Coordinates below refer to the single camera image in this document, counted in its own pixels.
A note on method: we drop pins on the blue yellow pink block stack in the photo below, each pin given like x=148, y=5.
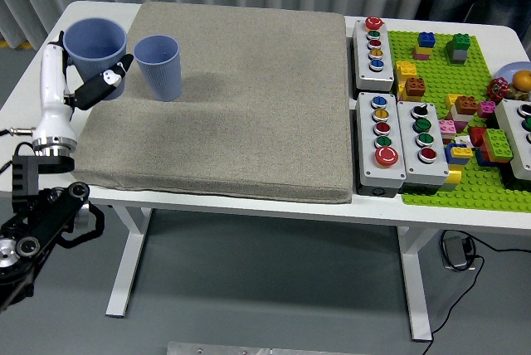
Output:
x=425, y=42

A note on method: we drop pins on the magenta toy block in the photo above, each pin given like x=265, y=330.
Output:
x=486, y=109

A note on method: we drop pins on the yellow round toy block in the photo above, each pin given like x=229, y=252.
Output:
x=454, y=176

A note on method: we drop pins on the green studded baseplate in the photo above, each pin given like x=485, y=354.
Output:
x=439, y=69

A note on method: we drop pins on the green grey block stack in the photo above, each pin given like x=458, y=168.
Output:
x=459, y=48

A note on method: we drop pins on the grey five-button control box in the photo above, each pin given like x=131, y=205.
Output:
x=369, y=164
x=373, y=75

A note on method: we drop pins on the brown toy block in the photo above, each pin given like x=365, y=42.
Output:
x=415, y=86

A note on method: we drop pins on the light green toy block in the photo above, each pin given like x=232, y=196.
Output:
x=498, y=144

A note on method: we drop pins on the grey-brown fabric mat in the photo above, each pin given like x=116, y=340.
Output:
x=249, y=102

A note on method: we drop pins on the grey power adapter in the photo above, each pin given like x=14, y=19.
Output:
x=455, y=252

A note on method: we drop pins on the brown toy piece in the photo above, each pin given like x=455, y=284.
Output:
x=516, y=93

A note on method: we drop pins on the grey button box partly visible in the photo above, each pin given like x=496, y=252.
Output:
x=514, y=139

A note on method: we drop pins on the white table leg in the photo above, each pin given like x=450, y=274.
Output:
x=128, y=255
x=415, y=280

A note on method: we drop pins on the blue red toy block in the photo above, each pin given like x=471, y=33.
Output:
x=483, y=158

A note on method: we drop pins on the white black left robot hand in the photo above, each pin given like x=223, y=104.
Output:
x=52, y=93

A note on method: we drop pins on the light pink toy block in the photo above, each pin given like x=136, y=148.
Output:
x=447, y=127

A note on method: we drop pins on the orange white block stack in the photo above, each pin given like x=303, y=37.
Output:
x=466, y=105

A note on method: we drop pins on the red toy valve wheel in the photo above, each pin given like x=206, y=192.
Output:
x=498, y=88

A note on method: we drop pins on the light blue plate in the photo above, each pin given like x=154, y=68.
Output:
x=508, y=71

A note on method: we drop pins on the grey box with black knob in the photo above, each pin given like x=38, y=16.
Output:
x=419, y=168

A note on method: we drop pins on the orange toy fruit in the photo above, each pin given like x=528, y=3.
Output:
x=522, y=79

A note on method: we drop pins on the blue ribbed plastic cup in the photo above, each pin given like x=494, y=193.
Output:
x=95, y=40
x=159, y=73

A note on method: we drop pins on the blue yellow toy block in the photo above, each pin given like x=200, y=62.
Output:
x=458, y=152

